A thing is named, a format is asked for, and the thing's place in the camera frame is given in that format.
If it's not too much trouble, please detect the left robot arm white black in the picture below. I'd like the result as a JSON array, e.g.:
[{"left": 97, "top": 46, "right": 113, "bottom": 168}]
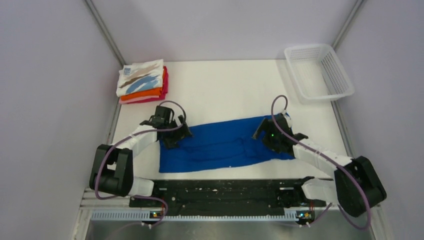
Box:
[{"left": 89, "top": 104, "right": 193, "bottom": 207}]

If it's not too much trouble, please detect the aluminium frame rail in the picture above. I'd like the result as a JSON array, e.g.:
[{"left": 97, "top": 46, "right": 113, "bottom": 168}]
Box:
[{"left": 78, "top": 187, "right": 382, "bottom": 210}]

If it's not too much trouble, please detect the orange folded t-shirt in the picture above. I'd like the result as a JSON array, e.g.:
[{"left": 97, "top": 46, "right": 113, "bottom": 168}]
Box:
[{"left": 119, "top": 67, "right": 168, "bottom": 102}]

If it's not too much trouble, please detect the pink folded t-shirt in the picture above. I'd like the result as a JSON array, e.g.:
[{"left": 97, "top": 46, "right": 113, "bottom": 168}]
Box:
[{"left": 118, "top": 67, "right": 170, "bottom": 106}]

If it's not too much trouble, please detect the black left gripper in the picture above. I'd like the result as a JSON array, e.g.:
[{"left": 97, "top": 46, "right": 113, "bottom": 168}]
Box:
[{"left": 161, "top": 115, "right": 194, "bottom": 150}]

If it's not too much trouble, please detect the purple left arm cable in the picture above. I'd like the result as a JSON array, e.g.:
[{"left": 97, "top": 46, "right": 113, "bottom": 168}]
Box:
[{"left": 94, "top": 100, "right": 187, "bottom": 229}]

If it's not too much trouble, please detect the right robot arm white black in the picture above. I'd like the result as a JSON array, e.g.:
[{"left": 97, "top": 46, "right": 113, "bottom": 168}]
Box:
[{"left": 252, "top": 112, "right": 387, "bottom": 217}]

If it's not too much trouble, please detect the blue printed t-shirt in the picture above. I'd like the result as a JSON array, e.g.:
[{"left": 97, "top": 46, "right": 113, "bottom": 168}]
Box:
[{"left": 159, "top": 116, "right": 293, "bottom": 173}]

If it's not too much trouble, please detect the white plastic basket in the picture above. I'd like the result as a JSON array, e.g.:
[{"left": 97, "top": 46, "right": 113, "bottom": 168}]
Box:
[{"left": 284, "top": 43, "right": 355, "bottom": 104}]

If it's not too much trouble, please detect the white folded printed t-shirt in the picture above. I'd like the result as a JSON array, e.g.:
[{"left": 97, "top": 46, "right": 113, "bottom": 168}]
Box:
[{"left": 116, "top": 59, "right": 164, "bottom": 97}]

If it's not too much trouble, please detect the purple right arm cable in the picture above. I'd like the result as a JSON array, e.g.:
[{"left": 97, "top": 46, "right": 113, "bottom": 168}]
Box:
[{"left": 270, "top": 95, "right": 373, "bottom": 231}]

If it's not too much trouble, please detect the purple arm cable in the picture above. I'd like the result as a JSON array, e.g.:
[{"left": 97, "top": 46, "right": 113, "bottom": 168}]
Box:
[
  {"left": 94, "top": 100, "right": 187, "bottom": 229},
  {"left": 270, "top": 95, "right": 373, "bottom": 231}
]

